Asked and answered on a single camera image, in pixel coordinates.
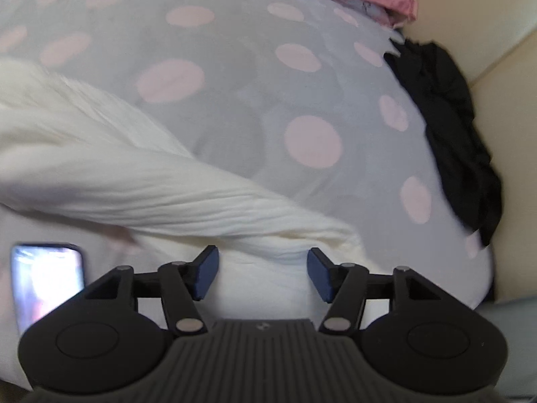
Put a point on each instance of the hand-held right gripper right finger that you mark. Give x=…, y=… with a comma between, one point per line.
x=318, y=275

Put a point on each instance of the cream padded headboard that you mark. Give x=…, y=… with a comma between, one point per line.
x=503, y=92

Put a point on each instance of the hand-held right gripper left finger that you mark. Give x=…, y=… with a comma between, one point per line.
x=207, y=272

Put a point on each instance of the smartphone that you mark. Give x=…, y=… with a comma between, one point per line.
x=42, y=281

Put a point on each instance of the black cloth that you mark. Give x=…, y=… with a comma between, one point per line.
x=453, y=134

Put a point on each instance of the white ribbed knit garment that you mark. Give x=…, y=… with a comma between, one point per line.
x=126, y=184

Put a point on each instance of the grey pink-dotted bedspread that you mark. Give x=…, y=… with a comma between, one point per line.
x=251, y=71

